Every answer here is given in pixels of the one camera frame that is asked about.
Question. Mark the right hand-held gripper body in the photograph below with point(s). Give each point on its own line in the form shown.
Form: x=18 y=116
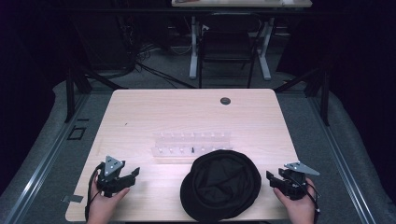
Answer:
x=294 y=182

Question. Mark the black metal frame stand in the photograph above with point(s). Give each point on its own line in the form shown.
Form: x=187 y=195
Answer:
x=325 y=93
x=70 y=93

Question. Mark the clear acrylic rack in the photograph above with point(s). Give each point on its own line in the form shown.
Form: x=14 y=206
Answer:
x=191 y=144

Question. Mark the grey table grommet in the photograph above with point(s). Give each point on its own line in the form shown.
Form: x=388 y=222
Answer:
x=225 y=100

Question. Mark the white-legged desk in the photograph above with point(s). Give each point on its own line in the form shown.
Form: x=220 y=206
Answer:
x=193 y=46

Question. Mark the grey tape piece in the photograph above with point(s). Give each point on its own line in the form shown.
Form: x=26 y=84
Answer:
x=72 y=198

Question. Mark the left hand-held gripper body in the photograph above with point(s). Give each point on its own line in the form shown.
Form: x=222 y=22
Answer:
x=110 y=177

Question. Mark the person's right hand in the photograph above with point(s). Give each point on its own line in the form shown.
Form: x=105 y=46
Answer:
x=299 y=210

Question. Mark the metal floor rail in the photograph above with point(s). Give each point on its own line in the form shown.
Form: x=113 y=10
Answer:
x=339 y=161
x=40 y=168

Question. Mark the black tape square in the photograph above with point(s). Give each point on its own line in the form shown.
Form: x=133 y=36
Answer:
x=76 y=133

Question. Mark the black tape strip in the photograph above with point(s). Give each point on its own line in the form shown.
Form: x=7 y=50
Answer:
x=83 y=119

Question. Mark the black hat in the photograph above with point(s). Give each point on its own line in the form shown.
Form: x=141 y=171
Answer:
x=221 y=186

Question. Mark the black chair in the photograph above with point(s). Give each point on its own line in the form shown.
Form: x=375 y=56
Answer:
x=227 y=43

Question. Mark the person's left hand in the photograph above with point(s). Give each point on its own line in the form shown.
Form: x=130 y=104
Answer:
x=104 y=207

